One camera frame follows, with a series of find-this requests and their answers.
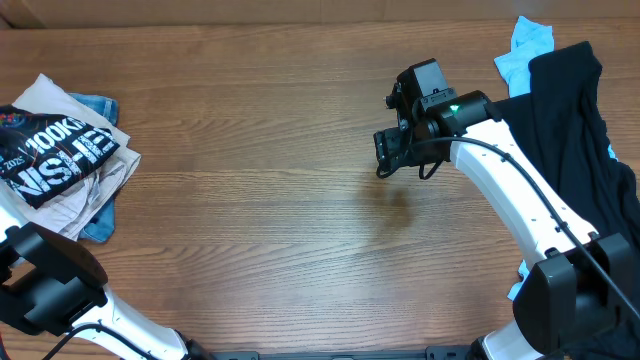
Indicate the blue denim jeans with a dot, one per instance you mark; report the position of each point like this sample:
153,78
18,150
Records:
102,225

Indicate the black orange patterned jersey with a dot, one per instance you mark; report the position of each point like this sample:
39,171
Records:
42,155

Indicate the beige folded trousers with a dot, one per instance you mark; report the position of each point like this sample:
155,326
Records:
69,212

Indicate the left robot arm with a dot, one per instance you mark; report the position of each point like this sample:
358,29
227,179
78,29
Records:
52,284

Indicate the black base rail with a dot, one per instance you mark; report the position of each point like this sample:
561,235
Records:
340,355

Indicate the black garment pile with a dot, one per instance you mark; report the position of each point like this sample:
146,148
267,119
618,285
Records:
553,115

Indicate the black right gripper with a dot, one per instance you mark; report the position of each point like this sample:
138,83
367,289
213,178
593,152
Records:
391,155

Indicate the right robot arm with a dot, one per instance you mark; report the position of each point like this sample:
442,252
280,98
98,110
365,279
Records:
577,285

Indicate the light blue cloth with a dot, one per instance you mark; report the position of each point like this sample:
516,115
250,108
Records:
529,40

